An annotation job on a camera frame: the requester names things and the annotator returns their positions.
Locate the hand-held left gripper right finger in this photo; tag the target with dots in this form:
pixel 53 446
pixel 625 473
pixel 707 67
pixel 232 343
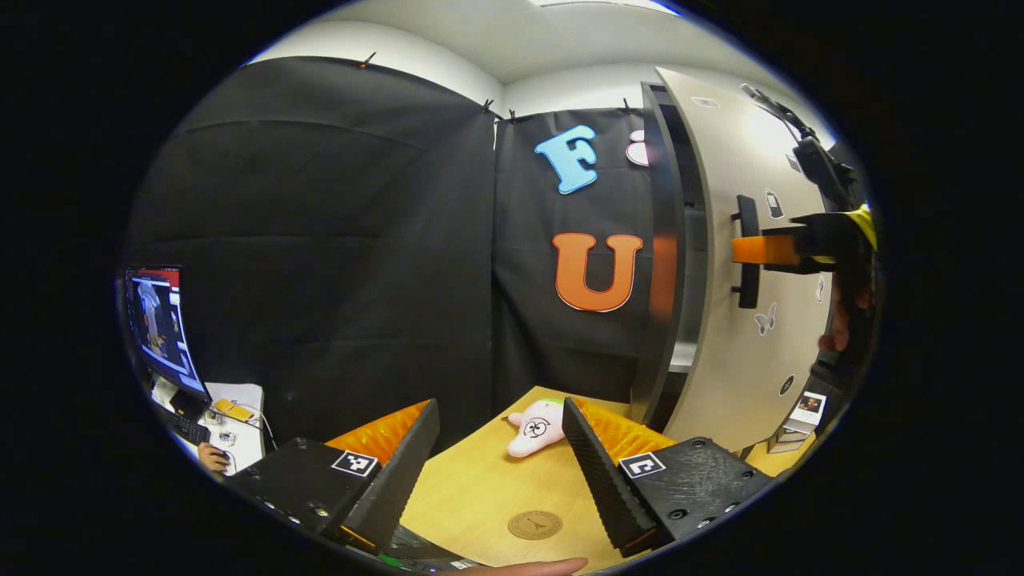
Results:
pixel 604 472

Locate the black backdrop cloth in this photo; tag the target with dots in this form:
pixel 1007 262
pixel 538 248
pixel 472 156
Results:
pixel 320 240

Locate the long ceiling light panel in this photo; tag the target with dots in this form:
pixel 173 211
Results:
pixel 608 4

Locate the round wooden coaster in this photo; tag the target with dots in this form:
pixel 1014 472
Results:
pixel 534 525

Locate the pink starfish plush toy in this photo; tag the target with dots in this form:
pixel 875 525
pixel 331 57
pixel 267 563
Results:
pixel 536 428

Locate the yellow flat object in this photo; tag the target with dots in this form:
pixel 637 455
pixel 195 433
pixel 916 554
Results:
pixel 234 410

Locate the grey book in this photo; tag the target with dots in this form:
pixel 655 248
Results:
pixel 788 436

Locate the white portrait book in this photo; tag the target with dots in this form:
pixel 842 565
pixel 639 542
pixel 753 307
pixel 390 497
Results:
pixel 810 410

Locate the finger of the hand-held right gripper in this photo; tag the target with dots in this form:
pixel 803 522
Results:
pixel 780 250

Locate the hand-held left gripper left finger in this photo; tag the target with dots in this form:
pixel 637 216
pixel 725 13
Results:
pixel 398 480

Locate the computer monitor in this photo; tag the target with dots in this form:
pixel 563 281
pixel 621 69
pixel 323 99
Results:
pixel 160 320

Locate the brown book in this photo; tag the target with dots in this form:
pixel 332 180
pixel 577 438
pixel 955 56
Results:
pixel 784 446

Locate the black keyboard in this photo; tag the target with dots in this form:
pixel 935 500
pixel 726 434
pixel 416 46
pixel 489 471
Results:
pixel 190 430

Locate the white desk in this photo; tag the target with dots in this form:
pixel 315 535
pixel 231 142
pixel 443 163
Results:
pixel 244 448

